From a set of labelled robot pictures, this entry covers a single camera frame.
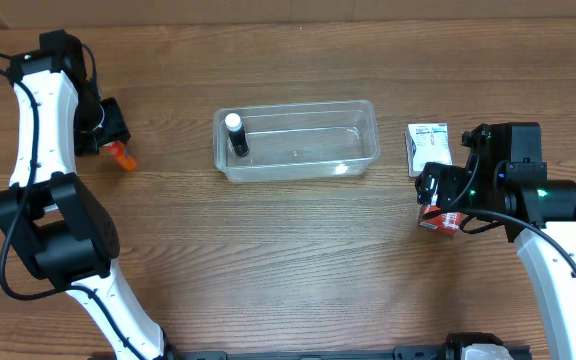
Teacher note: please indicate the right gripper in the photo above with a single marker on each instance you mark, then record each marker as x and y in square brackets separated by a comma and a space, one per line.
[435, 185]

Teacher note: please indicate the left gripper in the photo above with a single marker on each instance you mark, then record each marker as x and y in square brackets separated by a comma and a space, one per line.
[113, 127]

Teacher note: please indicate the orange bottle white cap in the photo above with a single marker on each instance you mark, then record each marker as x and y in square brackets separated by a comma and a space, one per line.
[122, 155]

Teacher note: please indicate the red and white box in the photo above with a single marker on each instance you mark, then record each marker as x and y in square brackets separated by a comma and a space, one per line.
[447, 223]

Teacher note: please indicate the white carton box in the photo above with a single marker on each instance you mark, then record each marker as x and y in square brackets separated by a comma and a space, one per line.
[426, 142]

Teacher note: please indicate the black bottle white cap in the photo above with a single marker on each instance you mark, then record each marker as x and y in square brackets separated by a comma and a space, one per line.
[237, 134]

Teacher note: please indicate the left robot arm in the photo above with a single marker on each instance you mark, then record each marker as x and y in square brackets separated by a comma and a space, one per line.
[58, 236]

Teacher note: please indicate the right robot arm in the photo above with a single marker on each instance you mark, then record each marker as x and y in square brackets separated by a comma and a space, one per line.
[505, 184]

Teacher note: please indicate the clear plastic container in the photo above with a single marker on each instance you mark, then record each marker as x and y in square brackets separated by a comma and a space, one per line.
[299, 141]

